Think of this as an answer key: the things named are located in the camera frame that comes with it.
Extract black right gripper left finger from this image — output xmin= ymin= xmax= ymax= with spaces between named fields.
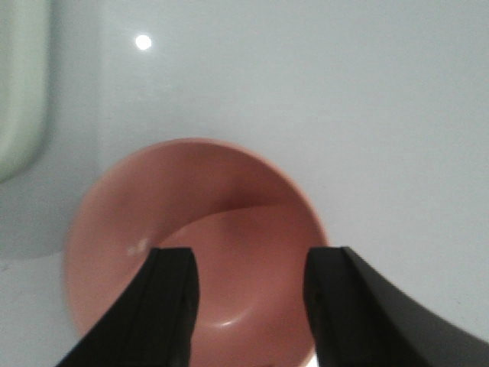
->
xmin=59 ymin=248 xmax=199 ymax=366

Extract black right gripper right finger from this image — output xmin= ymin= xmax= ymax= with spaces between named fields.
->
xmin=304 ymin=247 xmax=488 ymax=366

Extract light green breakfast maker base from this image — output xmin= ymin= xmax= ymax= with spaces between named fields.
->
xmin=1 ymin=1 xmax=52 ymax=181

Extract pink bowl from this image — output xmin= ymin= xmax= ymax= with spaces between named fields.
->
xmin=65 ymin=138 xmax=326 ymax=366

